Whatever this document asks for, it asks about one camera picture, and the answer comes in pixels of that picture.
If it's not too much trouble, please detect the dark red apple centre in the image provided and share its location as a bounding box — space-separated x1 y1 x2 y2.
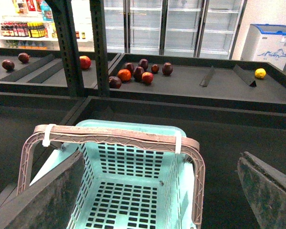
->
133 66 145 82

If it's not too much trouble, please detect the lower display tray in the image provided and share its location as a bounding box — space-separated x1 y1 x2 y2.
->
0 93 286 229

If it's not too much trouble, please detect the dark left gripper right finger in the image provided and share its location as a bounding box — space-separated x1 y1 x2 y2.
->
237 151 286 229

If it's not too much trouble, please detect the red apple behind post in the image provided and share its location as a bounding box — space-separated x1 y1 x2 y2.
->
80 55 91 70

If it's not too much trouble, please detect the display tray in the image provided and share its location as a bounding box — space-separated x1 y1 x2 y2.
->
0 93 286 229
109 54 286 114
0 47 122 96

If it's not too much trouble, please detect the brown basket handle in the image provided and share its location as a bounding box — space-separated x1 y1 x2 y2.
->
16 125 205 228

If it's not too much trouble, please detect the black triangular divider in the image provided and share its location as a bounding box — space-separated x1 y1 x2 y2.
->
233 65 256 87

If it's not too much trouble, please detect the white zip tie right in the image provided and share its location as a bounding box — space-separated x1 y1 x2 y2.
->
175 131 182 155

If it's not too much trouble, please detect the black perforated post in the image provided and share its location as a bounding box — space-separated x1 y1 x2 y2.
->
89 0 110 97
46 0 84 97

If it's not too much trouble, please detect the white zip tie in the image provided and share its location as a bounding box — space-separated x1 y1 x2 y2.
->
42 124 56 147
175 131 182 155

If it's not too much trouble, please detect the white zip tie left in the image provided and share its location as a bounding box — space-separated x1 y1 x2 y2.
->
42 124 56 147

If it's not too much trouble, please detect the black perforated post right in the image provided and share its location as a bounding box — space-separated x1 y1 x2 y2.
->
89 0 110 97

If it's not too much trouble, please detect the black divider strip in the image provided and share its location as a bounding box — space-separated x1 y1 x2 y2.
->
200 66 215 87

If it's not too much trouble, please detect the orange fruit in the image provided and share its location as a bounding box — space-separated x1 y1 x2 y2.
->
117 69 132 82

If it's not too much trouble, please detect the small dark red apple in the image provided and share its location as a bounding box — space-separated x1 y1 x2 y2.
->
151 64 159 74

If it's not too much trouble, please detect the dark red apple back-left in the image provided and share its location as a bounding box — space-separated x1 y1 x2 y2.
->
123 62 134 74

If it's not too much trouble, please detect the upper left display tray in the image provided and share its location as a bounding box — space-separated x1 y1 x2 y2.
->
0 47 122 96

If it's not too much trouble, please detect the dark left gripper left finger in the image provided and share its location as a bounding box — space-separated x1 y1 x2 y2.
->
0 151 85 229

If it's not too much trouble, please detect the dark red apple right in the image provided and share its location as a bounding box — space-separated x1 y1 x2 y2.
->
162 62 173 76

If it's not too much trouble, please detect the teal plastic shopping basket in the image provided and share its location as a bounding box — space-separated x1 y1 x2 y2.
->
30 119 197 229

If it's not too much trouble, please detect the yellow lemon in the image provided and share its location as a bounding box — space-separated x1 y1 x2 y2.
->
255 68 266 79

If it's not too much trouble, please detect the red apple front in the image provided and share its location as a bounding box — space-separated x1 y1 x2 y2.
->
142 72 154 84

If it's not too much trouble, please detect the black perforated post left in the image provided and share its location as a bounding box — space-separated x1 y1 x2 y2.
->
46 0 84 97

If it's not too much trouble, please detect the dark red apple front-left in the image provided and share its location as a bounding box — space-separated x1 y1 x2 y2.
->
109 76 122 89

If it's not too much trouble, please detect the upper right display tray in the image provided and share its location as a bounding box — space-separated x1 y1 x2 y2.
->
109 54 286 114

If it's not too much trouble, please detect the glass door refrigerator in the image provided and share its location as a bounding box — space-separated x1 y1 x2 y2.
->
104 0 246 59

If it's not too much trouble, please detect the dark red apple back-centre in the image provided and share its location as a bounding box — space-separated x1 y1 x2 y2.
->
138 59 149 71

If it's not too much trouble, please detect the white chest freezer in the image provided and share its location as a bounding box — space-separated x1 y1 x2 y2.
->
240 24 286 70

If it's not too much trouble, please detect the white grocery shelf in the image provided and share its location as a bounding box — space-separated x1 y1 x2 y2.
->
0 0 94 52

